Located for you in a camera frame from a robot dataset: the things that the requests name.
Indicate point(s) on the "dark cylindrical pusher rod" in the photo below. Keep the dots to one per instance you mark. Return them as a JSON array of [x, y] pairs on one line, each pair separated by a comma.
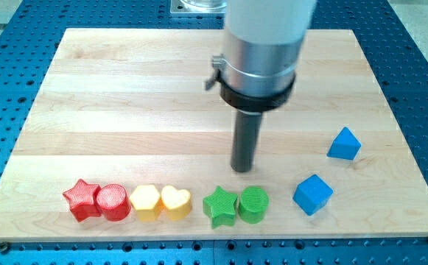
[[246, 133]]

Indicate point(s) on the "blue cube block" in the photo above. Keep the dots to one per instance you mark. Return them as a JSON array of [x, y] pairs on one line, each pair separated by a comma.
[[312, 194]]

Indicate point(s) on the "green star block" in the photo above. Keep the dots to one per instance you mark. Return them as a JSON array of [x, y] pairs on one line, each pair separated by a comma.
[[220, 207]]

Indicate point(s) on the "green cylinder block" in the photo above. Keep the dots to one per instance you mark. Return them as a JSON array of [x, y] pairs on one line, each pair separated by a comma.
[[253, 204]]

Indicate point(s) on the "yellow heart block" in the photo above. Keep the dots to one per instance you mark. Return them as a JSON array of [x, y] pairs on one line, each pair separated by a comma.
[[178, 202]]

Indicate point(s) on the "light wooden board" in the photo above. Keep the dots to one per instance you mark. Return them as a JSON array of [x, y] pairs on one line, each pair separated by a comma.
[[128, 106]]

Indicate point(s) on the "red cylinder block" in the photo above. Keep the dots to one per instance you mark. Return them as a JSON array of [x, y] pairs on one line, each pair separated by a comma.
[[113, 202]]

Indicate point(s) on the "blue triangle block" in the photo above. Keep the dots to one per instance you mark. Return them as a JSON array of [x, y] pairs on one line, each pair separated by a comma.
[[344, 146]]

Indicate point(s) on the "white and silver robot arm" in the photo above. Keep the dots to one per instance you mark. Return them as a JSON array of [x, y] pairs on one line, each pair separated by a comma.
[[260, 49]]

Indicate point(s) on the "yellow hexagon block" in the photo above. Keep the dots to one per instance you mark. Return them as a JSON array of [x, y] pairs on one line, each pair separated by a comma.
[[146, 200]]

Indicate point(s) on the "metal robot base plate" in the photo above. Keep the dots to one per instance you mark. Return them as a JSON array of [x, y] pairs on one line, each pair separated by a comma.
[[197, 6]]

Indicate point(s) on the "red star block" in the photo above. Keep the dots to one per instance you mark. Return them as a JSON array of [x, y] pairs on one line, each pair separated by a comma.
[[82, 200]]

